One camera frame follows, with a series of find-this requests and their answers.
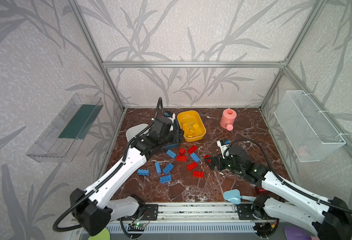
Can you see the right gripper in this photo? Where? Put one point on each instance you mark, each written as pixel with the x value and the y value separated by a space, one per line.
pixel 219 162

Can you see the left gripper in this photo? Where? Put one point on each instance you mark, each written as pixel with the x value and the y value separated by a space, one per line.
pixel 177 135

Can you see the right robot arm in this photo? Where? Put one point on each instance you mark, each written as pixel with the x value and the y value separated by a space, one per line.
pixel 329 219

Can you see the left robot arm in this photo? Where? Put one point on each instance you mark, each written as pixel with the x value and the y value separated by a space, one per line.
pixel 101 191

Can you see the teal plastic bin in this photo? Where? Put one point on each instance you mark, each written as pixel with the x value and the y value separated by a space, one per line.
pixel 171 146

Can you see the blue lego brick upper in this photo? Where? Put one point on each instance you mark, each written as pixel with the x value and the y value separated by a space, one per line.
pixel 171 154

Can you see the small red lego brick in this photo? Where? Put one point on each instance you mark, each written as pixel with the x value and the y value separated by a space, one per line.
pixel 182 151

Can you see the yellow plastic bin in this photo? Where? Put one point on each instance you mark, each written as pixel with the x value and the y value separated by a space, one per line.
pixel 192 117

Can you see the blue lego brick upright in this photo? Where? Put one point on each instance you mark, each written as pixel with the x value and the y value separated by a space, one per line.
pixel 158 168

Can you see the white plastic bin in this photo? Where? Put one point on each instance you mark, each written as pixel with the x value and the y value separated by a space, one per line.
pixel 133 131

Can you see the red lego brick top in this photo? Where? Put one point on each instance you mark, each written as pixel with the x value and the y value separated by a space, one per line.
pixel 192 149

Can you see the blue lego brick diagonal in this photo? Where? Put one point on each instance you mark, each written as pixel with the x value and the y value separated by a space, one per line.
pixel 168 169

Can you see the light blue toy shovel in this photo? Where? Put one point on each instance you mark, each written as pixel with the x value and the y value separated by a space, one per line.
pixel 235 197

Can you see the red lego brick bottom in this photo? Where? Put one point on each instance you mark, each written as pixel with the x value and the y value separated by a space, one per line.
pixel 198 174

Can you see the pink toy watering can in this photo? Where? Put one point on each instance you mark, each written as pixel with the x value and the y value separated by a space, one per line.
pixel 228 119

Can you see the blue lego brick centre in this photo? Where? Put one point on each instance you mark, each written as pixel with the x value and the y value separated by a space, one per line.
pixel 195 157

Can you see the blue lego brick left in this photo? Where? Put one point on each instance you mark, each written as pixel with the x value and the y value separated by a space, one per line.
pixel 142 172

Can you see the blue lego brick bottom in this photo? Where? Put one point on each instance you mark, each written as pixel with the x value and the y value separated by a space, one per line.
pixel 165 179

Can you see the purple toy object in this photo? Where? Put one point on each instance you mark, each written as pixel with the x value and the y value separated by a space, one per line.
pixel 293 233

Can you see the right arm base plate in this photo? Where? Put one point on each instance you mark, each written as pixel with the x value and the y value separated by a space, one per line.
pixel 246 211

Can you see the aluminium front rail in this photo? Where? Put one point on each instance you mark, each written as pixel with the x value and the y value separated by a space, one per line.
pixel 193 212

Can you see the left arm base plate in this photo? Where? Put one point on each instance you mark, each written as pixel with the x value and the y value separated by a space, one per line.
pixel 147 212

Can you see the white wire basket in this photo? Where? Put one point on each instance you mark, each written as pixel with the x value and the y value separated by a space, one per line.
pixel 311 134

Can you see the clear acrylic wall shelf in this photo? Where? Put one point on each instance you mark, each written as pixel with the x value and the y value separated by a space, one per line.
pixel 61 140

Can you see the green toy spatula wooden handle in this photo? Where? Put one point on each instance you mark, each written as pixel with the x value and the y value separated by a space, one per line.
pixel 103 235

